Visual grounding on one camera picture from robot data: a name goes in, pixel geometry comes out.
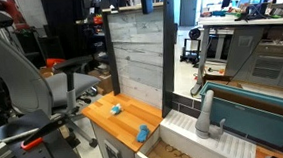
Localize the blue cloth piece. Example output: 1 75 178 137
135 123 151 144

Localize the teal plastic bin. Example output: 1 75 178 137
198 75 283 153

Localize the black clamp with orange handle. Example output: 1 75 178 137
18 114 70 152

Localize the white toy sink drainboard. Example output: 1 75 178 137
132 103 258 158

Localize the black perforated board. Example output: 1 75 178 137
0 106 90 158

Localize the white and blue plush toy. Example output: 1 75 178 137
109 102 124 116

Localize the black 3D printer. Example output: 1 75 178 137
177 27 205 66

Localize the brown cardboard box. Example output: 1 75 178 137
88 68 114 97

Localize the whitewashed wood backsplash panel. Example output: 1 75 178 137
106 6 172 113

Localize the grey toy faucet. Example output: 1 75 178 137
191 88 228 141

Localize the white background desk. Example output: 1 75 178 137
185 10 283 98

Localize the grey cabinet with vents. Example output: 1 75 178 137
221 23 283 96

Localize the black vertical frame post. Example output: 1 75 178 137
153 0 183 119

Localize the grey office chair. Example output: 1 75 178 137
0 30 106 155

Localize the wooden top toy kitchen cabinet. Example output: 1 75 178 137
79 88 167 158

